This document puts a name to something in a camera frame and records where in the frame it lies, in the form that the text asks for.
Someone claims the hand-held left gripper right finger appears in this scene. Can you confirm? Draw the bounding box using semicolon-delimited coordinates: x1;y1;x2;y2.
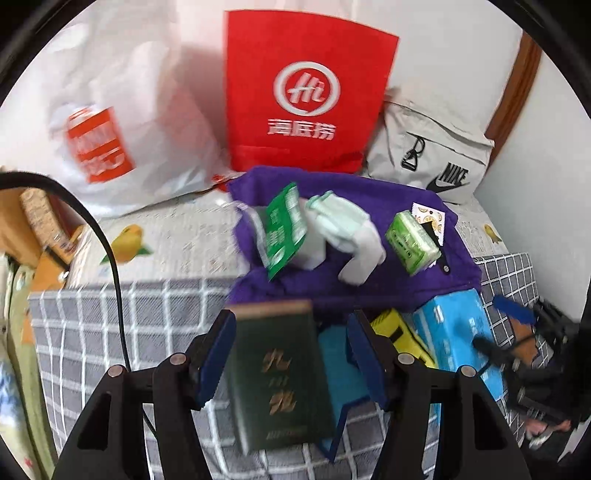
346;311;533;480

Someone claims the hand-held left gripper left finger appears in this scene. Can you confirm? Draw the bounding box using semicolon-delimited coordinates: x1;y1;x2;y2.
51;309;239;480

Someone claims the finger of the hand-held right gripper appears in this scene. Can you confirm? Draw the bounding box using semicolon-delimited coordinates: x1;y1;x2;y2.
492;295;539;325
470;336;514;366

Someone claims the dark green box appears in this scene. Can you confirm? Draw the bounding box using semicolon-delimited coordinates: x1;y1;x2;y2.
226;299;339;455

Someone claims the dark green foil packet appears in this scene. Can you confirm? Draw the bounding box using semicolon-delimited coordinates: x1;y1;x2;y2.
259;182;310;281

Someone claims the person's right hand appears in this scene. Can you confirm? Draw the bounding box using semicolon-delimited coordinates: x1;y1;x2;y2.
525;408;570;451

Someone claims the open blue box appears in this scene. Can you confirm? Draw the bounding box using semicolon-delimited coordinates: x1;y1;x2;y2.
318;323;371;463

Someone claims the yellow black device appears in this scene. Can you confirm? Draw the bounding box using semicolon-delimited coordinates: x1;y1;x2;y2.
369;308;437;371

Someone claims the light blue tissue box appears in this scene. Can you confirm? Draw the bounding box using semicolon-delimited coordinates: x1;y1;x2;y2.
412;288;507;403

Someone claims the purple towel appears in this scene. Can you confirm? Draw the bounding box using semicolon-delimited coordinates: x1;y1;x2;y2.
226;166;484;325

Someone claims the grey checked blanket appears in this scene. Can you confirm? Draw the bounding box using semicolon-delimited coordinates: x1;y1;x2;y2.
28;251;537;480

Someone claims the small yellow printed sachet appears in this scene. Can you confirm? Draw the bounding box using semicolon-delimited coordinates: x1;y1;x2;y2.
412;202;447;248

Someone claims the bird print bed sheet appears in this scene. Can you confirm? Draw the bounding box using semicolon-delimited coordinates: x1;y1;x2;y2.
69;171;514;292

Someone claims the light grey duffel bag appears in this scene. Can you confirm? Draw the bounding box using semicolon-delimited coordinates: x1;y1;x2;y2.
365;99;496;205

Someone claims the floral quilt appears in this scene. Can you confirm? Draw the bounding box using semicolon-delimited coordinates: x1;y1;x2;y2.
0;254;57;480

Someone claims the brown patterned box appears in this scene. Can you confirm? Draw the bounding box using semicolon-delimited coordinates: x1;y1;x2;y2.
21;187;71;260

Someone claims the red paper bag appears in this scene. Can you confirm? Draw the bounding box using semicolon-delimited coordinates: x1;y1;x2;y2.
223;10;400;176

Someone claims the white plastic bag orange label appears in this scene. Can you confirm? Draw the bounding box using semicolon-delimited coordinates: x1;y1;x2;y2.
46;0;237;219

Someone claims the black cable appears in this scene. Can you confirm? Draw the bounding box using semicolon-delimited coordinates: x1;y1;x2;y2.
0;171;158;435

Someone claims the brown wooden door frame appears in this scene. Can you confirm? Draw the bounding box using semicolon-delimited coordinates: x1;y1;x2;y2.
485;32;544;140

